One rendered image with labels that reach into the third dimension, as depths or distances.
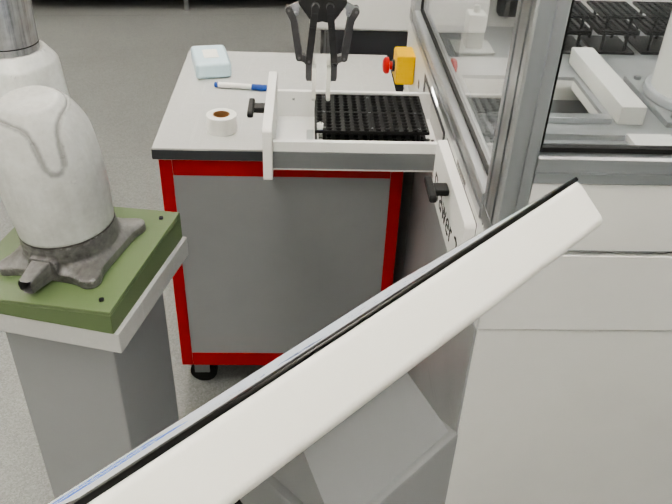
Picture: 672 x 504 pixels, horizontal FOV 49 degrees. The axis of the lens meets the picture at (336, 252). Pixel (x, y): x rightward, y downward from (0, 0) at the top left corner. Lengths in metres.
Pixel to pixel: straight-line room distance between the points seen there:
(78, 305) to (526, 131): 0.70
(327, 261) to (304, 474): 1.27
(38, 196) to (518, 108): 0.69
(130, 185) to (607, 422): 2.25
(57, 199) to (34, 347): 0.30
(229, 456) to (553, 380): 0.86
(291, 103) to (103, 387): 0.71
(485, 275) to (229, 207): 1.23
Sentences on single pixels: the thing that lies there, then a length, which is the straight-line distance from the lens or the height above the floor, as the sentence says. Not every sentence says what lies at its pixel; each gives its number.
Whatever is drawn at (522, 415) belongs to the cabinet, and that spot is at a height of 0.61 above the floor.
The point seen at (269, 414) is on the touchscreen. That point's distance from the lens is 0.45.
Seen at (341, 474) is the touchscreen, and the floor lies 1.04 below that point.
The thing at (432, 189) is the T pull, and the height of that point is 0.91.
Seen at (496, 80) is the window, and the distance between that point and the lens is 1.12.
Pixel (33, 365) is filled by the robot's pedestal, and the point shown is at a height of 0.61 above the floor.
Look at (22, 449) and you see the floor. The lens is 2.11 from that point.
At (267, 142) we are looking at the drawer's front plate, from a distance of 1.38.
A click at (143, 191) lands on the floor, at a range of 3.06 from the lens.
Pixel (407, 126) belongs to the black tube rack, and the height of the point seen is 0.90.
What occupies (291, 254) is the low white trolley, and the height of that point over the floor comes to 0.47.
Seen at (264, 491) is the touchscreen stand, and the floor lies 1.01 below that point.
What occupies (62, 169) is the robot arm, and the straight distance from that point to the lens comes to 1.15.
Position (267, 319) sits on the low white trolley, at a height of 0.25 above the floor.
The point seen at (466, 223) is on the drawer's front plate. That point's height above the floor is 0.93.
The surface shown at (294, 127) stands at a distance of 1.59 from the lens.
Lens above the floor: 1.52
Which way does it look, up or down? 35 degrees down
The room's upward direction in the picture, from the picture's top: 2 degrees clockwise
